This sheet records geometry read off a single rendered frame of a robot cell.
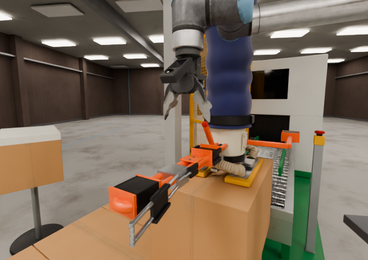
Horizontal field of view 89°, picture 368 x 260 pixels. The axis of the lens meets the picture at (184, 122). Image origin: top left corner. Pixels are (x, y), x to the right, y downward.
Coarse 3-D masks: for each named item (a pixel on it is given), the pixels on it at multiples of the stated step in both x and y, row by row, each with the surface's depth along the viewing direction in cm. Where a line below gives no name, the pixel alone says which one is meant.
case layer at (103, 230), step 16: (80, 224) 111; (96, 224) 111; (112, 224) 111; (48, 240) 99; (64, 240) 99; (80, 240) 99; (96, 240) 99; (112, 240) 99; (128, 240) 99; (144, 240) 99; (16, 256) 89; (32, 256) 89; (48, 256) 89; (64, 256) 89; (80, 256) 89; (96, 256) 89; (112, 256) 89; (128, 256) 89; (144, 256) 89
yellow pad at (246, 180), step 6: (258, 162) 94; (246, 168) 85; (252, 168) 84; (258, 168) 87; (228, 174) 79; (246, 174) 78; (252, 174) 79; (228, 180) 75; (234, 180) 74; (240, 180) 73; (246, 180) 73; (252, 180) 76; (246, 186) 71
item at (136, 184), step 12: (132, 180) 42; (144, 180) 42; (156, 180) 42; (108, 192) 39; (120, 192) 37; (132, 192) 36; (144, 192) 37; (132, 204) 35; (144, 204) 38; (132, 216) 36
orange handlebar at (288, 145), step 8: (288, 136) 98; (216, 144) 83; (224, 144) 82; (248, 144) 89; (256, 144) 87; (264, 144) 85; (272, 144) 84; (280, 144) 82; (288, 144) 82; (184, 160) 59; (192, 160) 58; (200, 160) 59; (200, 168) 59; (152, 176) 48; (160, 176) 49; (112, 200) 37; (120, 200) 36; (112, 208) 36; (120, 208) 35; (128, 208) 35
